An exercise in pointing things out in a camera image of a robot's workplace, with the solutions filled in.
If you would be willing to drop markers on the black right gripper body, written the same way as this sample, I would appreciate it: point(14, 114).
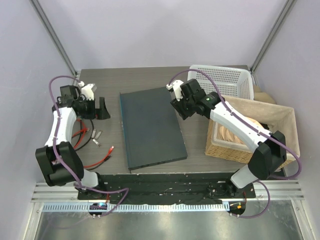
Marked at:
point(184, 107)

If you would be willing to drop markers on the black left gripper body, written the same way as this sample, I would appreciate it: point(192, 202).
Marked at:
point(87, 108)

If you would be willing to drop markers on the small grey plug connector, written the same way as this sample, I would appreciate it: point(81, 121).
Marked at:
point(96, 142)
point(94, 132)
point(98, 135)

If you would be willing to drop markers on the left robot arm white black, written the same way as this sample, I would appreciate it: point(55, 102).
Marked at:
point(57, 159)

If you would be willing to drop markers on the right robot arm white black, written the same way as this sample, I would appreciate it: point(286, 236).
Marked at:
point(268, 149)

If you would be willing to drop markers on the peach hat in basket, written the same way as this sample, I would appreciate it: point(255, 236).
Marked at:
point(225, 134)

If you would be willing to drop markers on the white perforated plastic basket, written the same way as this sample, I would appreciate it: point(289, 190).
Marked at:
point(231, 81)

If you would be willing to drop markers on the wicker basket with fabric liner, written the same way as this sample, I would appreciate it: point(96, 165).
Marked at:
point(276, 117)

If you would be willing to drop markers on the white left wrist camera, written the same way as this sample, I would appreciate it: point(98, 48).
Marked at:
point(88, 90)

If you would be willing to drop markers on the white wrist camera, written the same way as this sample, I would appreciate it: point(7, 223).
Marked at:
point(175, 87)
point(88, 90)

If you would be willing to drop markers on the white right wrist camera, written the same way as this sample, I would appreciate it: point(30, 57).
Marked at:
point(175, 87)

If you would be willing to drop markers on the dark network switch box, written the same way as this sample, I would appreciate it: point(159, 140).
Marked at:
point(151, 130)

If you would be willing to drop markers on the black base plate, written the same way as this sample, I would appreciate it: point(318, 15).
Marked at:
point(173, 188)

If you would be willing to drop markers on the aluminium rail frame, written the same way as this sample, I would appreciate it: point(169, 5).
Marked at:
point(171, 207)

